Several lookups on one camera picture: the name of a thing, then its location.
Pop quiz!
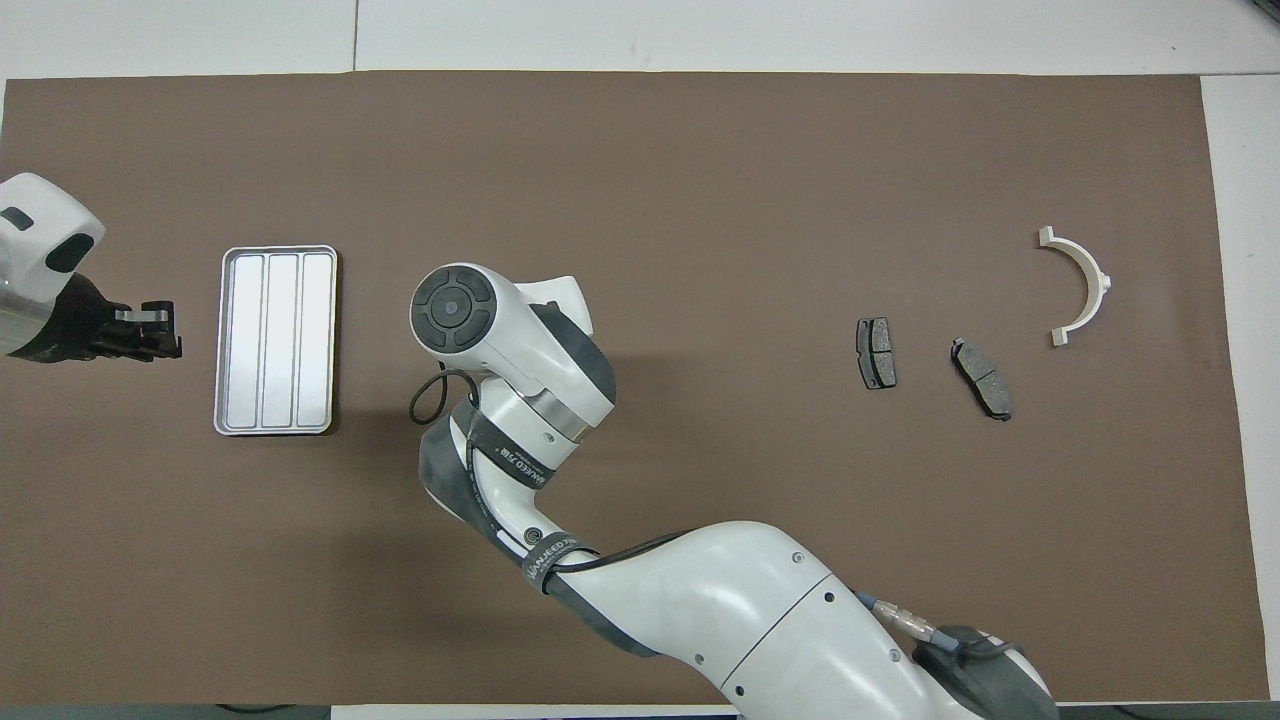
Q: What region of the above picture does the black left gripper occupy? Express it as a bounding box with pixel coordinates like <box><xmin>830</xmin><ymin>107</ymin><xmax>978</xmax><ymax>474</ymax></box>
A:
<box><xmin>30</xmin><ymin>275</ymin><xmax>183</xmax><ymax>363</ymax></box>

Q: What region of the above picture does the silver metal tray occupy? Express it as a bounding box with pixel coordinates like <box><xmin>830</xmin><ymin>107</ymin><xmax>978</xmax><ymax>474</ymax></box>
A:
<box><xmin>213</xmin><ymin>245</ymin><xmax>339</xmax><ymax>437</ymax></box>

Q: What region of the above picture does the brown table mat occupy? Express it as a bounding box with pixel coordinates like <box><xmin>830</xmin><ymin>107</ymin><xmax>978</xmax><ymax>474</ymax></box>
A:
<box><xmin>0</xmin><ymin>70</ymin><xmax>1271</xmax><ymax>706</ymax></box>

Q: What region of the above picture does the short dark brake pad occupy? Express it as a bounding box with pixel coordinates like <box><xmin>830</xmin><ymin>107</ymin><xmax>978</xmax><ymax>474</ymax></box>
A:
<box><xmin>855</xmin><ymin>317</ymin><xmax>898</xmax><ymax>391</ymax></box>

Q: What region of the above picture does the long dark brake pad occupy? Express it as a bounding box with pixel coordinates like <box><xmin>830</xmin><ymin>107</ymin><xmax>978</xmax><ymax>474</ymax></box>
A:
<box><xmin>949</xmin><ymin>338</ymin><xmax>1014</xmax><ymax>422</ymax></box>

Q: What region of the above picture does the white semicircular plastic bracket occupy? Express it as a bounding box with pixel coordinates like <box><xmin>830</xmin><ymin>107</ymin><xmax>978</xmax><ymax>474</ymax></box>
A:
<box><xmin>1037</xmin><ymin>226</ymin><xmax>1113</xmax><ymax>349</ymax></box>

